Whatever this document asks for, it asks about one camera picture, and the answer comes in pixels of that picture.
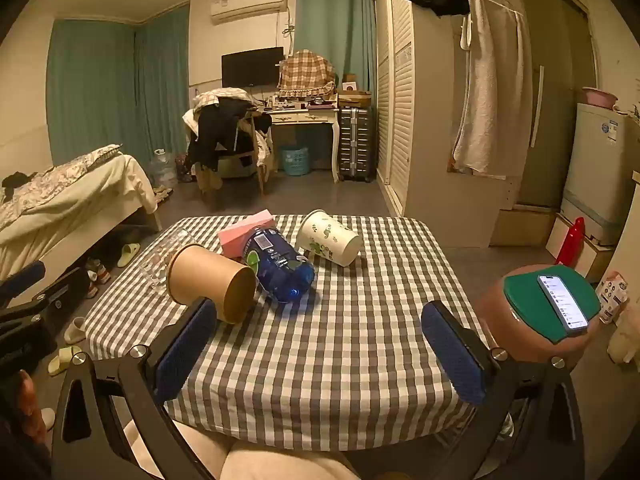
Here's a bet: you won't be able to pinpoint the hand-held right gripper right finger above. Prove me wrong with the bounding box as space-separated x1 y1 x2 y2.
421 301 586 480

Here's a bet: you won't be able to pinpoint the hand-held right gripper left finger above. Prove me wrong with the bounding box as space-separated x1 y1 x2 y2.
52 297 219 480

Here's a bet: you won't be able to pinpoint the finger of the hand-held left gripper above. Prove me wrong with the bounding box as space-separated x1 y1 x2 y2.
0 260 47 308

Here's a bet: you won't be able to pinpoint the brown paper cup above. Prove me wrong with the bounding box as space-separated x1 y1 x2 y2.
166 243 258 324

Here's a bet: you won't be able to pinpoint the clear glass cup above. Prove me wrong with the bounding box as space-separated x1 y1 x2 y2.
137 230 196 296

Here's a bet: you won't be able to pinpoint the white paper cup green print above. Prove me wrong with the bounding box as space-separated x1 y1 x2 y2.
296 209 363 267

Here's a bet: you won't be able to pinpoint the person's left hand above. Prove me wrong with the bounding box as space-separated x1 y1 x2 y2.
17 370 49 445

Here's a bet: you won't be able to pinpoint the black case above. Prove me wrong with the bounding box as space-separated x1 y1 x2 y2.
29 266 94 322

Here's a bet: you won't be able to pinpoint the green slipper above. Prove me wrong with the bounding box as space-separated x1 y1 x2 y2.
48 345 84 376
117 242 142 269

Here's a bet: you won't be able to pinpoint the white slipper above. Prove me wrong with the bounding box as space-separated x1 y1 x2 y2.
64 316 89 344

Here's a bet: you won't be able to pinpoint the brown round stool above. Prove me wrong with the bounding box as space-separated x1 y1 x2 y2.
472 264 604 367

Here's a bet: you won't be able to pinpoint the pair of shoes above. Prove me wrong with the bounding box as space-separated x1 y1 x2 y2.
84 257 111 299

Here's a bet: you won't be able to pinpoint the green pad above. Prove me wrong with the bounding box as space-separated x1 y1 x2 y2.
502 266 602 345

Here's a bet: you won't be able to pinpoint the bed with cream bedding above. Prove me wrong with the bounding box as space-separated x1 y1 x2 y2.
0 144 164 282

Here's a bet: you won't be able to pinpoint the dark cloth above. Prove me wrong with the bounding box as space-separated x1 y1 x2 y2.
0 171 39 192

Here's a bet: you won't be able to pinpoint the smartphone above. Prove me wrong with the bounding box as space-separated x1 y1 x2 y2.
537 273 590 335

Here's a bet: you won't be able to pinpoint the pink box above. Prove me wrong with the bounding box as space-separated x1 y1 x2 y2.
217 211 277 260

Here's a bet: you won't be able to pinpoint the person's legs in cream trousers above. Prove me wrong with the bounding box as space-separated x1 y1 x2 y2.
121 417 362 480

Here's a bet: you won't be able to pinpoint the blue plastic bottle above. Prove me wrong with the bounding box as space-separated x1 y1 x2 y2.
242 226 316 304

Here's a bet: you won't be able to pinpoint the grey white checkered tablecloth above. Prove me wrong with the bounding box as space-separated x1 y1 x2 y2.
82 215 502 453

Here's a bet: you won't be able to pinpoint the white cardboard box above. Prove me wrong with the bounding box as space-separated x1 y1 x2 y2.
545 212 617 277

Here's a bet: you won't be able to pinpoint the red bottle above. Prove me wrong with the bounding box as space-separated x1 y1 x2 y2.
556 217 586 268

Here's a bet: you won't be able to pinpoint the printed carton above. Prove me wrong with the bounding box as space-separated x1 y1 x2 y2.
595 271 630 325

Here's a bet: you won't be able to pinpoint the cream bag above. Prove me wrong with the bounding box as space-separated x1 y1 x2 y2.
607 310 640 366

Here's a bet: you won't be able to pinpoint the clear water jug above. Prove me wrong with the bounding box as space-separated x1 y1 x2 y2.
148 149 178 189

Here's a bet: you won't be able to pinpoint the green curtain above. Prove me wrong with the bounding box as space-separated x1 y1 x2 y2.
294 0 377 92
46 6 191 167

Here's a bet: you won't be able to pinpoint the wooden chair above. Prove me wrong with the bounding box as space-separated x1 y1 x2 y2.
192 110 274 199

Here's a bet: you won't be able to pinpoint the teal basket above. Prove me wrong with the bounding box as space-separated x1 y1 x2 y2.
279 145 310 177

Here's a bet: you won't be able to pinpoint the black clothes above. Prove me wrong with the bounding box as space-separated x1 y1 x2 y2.
186 96 254 172

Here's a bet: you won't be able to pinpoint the dark suitcase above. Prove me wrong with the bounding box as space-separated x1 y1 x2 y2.
338 106 376 184

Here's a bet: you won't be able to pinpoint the small white fridge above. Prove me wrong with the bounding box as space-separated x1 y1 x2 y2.
560 102 640 247

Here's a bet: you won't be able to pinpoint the white louvred wardrobe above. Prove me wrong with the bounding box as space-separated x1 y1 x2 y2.
375 0 526 248

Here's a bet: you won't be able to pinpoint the white desk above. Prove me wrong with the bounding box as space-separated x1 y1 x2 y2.
257 105 341 185

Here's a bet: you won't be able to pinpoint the grey door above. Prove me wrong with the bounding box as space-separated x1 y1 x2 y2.
515 0 601 211

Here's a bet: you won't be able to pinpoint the white hanging towel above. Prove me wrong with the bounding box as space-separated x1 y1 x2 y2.
452 0 534 177

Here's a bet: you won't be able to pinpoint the black monitor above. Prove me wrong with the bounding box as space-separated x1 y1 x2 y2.
221 47 285 89

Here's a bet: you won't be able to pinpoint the pink basin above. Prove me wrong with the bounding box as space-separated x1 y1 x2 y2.
581 86 619 109

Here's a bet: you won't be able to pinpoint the plaid blanket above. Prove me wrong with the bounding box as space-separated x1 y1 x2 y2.
276 50 337 92

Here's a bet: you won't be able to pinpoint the white air conditioner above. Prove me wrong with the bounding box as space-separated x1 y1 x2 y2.
209 0 289 26

